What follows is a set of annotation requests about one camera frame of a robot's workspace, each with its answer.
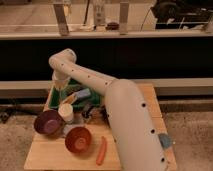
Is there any red-brown bowl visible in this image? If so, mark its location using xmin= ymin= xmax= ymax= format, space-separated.
xmin=65 ymin=127 xmax=92 ymax=154

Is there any cream cylindrical cup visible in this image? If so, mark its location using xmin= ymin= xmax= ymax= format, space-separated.
xmin=58 ymin=103 xmax=74 ymax=122

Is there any blue sticker patch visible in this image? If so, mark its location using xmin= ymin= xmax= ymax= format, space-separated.
xmin=158 ymin=133 xmax=172 ymax=149

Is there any green plastic tray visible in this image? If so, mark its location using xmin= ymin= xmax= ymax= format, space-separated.
xmin=48 ymin=80 xmax=101 ymax=110

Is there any orange carrot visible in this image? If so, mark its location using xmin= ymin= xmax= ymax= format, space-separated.
xmin=96 ymin=136 xmax=107 ymax=166

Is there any wooden board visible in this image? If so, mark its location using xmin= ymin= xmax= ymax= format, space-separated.
xmin=24 ymin=83 xmax=177 ymax=171

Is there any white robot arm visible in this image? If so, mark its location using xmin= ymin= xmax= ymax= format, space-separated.
xmin=49 ymin=49 xmax=168 ymax=171

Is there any blue-grey sponge block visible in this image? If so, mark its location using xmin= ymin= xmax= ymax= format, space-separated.
xmin=75 ymin=88 xmax=91 ymax=100

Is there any purple bowl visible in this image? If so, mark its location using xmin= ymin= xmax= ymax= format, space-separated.
xmin=34 ymin=110 xmax=63 ymax=135

